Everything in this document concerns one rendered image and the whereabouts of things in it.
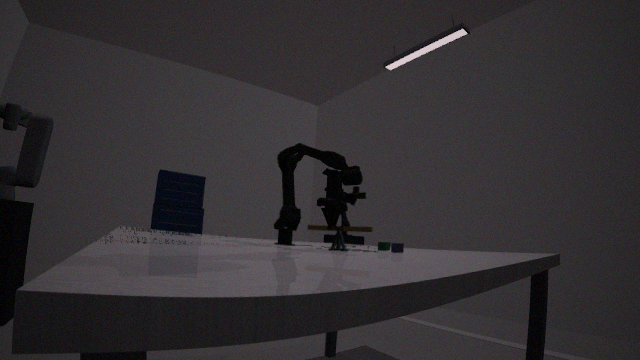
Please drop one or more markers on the orange long bar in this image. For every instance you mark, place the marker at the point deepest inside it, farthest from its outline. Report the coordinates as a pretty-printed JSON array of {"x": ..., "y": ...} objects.
[{"x": 343, "y": 228}]

